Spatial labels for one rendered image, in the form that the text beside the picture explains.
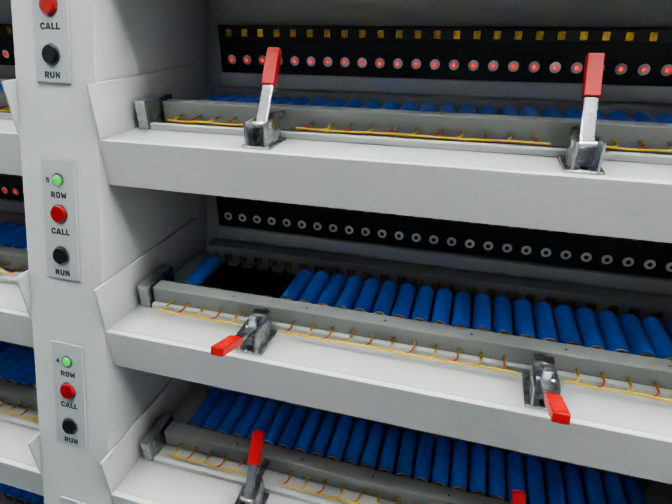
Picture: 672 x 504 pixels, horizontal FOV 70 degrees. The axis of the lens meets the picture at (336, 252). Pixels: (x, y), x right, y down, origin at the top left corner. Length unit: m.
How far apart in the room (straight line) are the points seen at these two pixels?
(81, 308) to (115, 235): 0.08
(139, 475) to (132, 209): 0.31
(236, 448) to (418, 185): 0.38
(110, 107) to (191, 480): 0.42
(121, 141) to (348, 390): 0.31
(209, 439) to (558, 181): 0.47
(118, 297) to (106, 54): 0.24
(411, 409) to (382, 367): 0.04
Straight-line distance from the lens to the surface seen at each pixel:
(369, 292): 0.53
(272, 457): 0.60
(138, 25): 0.58
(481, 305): 0.52
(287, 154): 0.42
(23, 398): 0.79
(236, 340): 0.43
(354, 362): 0.46
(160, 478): 0.64
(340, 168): 0.40
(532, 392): 0.44
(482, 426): 0.45
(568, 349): 0.48
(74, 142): 0.54
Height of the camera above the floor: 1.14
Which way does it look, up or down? 12 degrees down
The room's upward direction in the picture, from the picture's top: 4 degrees clockwise
